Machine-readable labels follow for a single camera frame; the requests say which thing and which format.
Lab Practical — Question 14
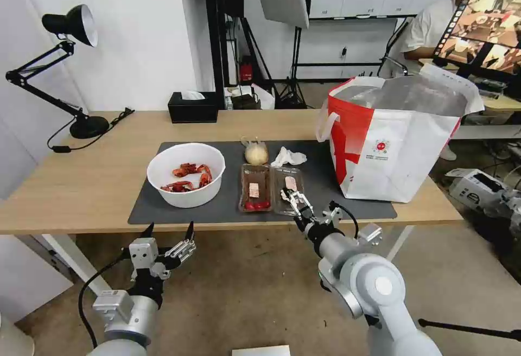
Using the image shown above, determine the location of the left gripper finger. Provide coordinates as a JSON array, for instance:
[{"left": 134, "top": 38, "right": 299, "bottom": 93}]
[
  {"left": 164, "top": 220, "right": 197, "bottom": 270},
  {"left": 121, "top": 221, "right": 155, "bottom": 265}
]

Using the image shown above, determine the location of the person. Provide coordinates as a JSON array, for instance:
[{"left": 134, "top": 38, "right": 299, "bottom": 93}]
[{"left": 400, "top": 0, "right": 479, "bottom": 78}]

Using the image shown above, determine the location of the white drawer cabinet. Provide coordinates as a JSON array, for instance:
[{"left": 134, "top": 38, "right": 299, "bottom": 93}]
[{"left": 0, "top": 233, "right": 75, "bottom": 325}]

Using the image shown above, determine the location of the black tripod leg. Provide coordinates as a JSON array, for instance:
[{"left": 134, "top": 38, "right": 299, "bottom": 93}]
[{"left": 418, "top": 318, "right": 521, "bottom": 341}]

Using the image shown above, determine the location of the computer monitor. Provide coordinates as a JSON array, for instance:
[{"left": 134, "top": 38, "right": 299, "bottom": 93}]
[{"left": 431, "top": 0, "right": 521, "bottom": 77}]

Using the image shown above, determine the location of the clear empty plastic tray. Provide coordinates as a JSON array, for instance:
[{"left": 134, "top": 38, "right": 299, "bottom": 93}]
[{"left": 271, "top": 167, "right": 307, "bottom": 215}]

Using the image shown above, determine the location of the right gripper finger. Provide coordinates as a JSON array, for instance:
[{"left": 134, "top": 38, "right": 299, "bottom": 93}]
[
  {"left": 322, "top": 200, "right": 342, "bottom": 225},
  {"left": 279, "top": 187, "right": 315, "bottom": 223}
]

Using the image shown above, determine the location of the black metal rack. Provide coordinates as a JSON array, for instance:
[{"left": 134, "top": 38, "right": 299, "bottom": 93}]
[{"left": 201, "top": 0, "right": 246, "bottom": 109}]

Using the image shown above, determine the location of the dark grey table mat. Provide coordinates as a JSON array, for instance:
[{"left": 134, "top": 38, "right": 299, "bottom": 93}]
[{"left": 128, "top": 141, "right": 398, "bottom": 226}]

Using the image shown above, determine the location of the white robot front shell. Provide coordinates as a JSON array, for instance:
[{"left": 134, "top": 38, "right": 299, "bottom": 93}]
[{"left": 231, "top": 345, "right": 291, "bottom": 356}]

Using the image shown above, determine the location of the white round bowl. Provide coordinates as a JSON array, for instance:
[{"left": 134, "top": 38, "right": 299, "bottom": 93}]
[{"left": 146, "top": 142, "right": 226, "bottom": 209}]

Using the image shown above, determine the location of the clear bag with pale bun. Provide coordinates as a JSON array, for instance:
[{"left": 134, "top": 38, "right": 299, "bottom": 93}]
[{"left": 239, "top": 136, "right": 270, "bottom": 166}]

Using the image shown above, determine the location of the clear tray with red leftovers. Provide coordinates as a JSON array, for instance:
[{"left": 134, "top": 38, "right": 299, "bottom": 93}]
[{"left": 237, "top": 163, "right": 273, "bottom": 213}]

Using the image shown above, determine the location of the black desk lamp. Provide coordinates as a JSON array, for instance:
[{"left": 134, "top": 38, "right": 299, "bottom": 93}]
[{"left": 5, "top": 4, "right": 110, "bottom": 139}]

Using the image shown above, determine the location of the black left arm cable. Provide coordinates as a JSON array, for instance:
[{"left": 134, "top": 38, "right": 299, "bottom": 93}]
[{"left": 79, "top": 257, "right": 136, "bottom": 351}]

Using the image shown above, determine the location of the black lamp power cable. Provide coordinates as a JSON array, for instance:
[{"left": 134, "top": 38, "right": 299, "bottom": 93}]
[{"left": 47, "top": 106, "right": 136, "bottom": 155}]

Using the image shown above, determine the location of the white and red takeout bag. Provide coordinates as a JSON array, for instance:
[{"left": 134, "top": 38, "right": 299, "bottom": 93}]
[{"left": 315, "top": 62, "right": 486, "bottom": 204}]

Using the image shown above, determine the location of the black light stand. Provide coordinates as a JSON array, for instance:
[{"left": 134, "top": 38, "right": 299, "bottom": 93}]
[{"left": 275, "top": 26, "right": 319, "bottom": 110}]

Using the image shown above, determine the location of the crumpled white tissue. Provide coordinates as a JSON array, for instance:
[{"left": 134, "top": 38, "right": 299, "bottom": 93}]
[{"left": 270, "top": 147, "right": 307, "bottom": 168}]

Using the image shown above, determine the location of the red fire extinguisher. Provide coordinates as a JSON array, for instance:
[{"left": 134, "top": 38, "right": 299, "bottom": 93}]
[{"left": 239, "top": 58, "right": 253, "bottom": 85}]

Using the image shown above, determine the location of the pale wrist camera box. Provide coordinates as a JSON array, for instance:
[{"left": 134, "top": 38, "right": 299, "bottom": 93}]
[{"left": 129, "top": 237, "right": 159, "bottom": 270}]

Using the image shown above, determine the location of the white table leg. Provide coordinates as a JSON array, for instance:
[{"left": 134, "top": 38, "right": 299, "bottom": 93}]
[
  {"left": 385, "top": 225, "right": 417, "bottom": 262},
  {"left": 40, "top": 233, "right": 113, "bottom": 296}
]

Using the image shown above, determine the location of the white plastic bag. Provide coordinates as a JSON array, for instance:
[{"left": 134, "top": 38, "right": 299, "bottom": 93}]
[{"left": 250, "top": 82, "right": 276, "bottom": 110}]

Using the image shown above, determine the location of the white cardboard box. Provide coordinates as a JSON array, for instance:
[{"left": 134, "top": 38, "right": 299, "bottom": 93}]
[{"left": 447, "top": 168, "right": 510, "bottom": 215}]

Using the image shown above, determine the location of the black tissue box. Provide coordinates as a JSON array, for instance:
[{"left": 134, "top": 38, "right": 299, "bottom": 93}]
[{"left": 167, "top": 90, "right": 219, "bottom": 124}]

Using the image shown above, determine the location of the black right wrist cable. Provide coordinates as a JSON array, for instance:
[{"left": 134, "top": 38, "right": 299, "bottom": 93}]
[{"left": 336, "top": 204, "right": 361, "bottom": 239}]

